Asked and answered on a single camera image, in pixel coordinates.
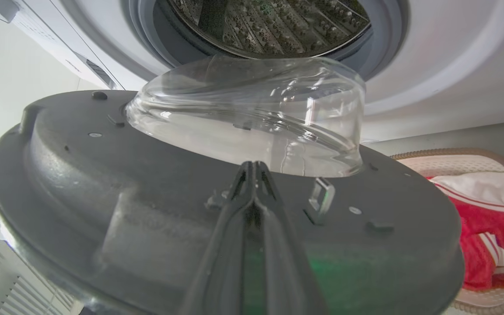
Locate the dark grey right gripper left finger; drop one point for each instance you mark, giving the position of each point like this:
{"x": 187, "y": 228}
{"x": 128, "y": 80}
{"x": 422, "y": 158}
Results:
{"x": 217, "y": 262}

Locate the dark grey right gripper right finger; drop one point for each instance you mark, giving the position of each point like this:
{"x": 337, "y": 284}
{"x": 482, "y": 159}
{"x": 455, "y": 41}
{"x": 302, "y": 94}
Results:
{"x": 287, "y": 267}

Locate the grey washing machine door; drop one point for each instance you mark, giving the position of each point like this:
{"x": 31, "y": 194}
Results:
{"x": 147, "y": 197}

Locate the white louvered cabinet door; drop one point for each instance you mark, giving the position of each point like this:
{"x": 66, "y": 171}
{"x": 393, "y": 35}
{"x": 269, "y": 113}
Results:
{"x": 11, "y": 288}

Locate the white washing machine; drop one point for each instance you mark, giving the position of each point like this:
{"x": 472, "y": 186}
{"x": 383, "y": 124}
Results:
{"x": 431, "y": 65}

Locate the white woven laundry basket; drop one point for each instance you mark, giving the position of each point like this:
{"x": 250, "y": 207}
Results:
{"x": 475, "y": 302}

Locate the red white striped garment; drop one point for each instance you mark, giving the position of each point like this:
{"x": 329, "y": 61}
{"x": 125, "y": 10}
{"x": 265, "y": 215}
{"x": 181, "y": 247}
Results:
{"x": 484, "y": 227}

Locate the white cloth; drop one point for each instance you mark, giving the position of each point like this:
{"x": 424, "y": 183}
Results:
{"x": 484, "y": 186}

